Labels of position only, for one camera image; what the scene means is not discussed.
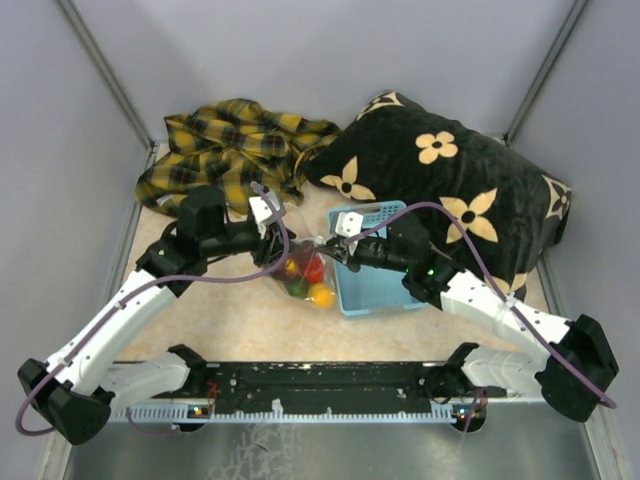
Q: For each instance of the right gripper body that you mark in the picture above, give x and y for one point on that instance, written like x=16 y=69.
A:
x=373 y=250

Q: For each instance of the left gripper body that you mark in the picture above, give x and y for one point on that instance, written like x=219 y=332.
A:
x=234 y=237

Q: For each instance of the red apple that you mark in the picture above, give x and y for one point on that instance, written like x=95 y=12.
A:
x=314 y=271

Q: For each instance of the clear zip top bag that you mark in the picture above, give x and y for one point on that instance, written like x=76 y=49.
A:
x=303 y=245

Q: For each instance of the small yellow fruit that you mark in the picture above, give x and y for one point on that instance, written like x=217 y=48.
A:
x=321 y=295

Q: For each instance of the light blue plastic basket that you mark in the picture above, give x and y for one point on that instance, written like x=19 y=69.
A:
x=370 y=292

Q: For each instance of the green orange mango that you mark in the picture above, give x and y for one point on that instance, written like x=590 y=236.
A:
x=297 y=289

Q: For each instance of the black floral pillow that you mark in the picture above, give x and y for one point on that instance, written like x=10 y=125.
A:
x=502 y=210

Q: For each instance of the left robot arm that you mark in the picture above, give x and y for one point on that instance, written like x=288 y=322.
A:
x=76 y=389

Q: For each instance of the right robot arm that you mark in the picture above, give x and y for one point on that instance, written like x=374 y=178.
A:
x=570 y=363

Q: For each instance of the yellow plaid shirt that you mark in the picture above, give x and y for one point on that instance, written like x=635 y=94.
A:
x=230 y=144

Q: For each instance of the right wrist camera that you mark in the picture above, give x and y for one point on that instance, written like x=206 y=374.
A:
x=347 y=224

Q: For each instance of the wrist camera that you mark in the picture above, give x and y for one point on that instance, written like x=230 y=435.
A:
x=266 y=214
x=347 y=224

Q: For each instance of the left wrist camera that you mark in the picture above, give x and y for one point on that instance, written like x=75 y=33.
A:
x=266 y=214

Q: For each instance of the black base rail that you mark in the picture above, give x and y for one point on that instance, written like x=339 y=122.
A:
x=317 y=388

